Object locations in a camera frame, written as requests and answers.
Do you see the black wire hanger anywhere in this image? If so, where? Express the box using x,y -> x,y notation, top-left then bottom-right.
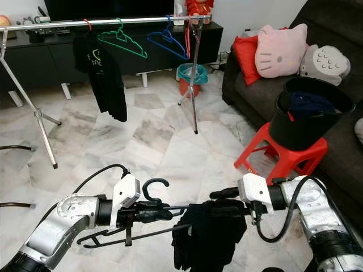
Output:
77,177 -> 250,249

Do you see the black T-shirt green logo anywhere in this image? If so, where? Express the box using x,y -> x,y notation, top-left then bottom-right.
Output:
172,199 -> 249,272
73,31 -> 128,122

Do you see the green wire hanger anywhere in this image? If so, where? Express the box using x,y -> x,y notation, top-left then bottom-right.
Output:
98,20 -> 148,59

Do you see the thin red hanger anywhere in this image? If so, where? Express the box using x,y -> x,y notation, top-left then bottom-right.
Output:
184,19 -> 195,57

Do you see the blue plastic hanger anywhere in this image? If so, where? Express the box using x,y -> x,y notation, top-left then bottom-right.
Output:
146,19 -> 189,61

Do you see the red plastic stool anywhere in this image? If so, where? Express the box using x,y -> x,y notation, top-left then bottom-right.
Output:
234,122 -> 328,185

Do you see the black plastic bucket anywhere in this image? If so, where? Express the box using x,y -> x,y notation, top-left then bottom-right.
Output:
268,76 -> 355,151

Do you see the dark grey sofa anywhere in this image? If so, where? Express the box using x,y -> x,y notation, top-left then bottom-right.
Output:
221,0 -> 363,227

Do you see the red bin teal bag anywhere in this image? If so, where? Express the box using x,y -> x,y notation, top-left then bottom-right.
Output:
176,62 -> 208,98

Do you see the navy blue garment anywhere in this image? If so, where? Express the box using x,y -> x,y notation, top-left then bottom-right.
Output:
289,91 -> 338,118

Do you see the grey long-eared plush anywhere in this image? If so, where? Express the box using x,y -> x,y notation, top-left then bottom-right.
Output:
355,116 -> 363,143

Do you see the red cushion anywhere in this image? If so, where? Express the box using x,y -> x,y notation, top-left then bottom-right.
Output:
233,35 -> 261,86

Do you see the pink cat cushion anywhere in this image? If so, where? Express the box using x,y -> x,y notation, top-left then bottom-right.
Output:
255,24 -> 309,79

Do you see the grey owl cushion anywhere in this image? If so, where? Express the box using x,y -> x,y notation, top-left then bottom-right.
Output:
299,44 -> 351,86

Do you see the red-robed fortune doll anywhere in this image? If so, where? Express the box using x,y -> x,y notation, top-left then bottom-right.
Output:
184,0 -> 215,16

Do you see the silver metal clothes rack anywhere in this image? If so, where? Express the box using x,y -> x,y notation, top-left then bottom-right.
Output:
0,15 -> 213,169

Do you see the black television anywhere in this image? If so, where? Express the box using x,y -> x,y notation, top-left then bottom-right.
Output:
44,0 -> 175,21

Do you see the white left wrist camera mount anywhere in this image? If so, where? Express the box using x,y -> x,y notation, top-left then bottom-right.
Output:
111,174 -> 142,216

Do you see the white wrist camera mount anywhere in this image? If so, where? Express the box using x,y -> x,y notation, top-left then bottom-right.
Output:
111,174 -> 142,216
237,173 -> 273,213

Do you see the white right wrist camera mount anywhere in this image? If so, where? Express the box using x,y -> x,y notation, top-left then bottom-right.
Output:
237,173 -> 273,213

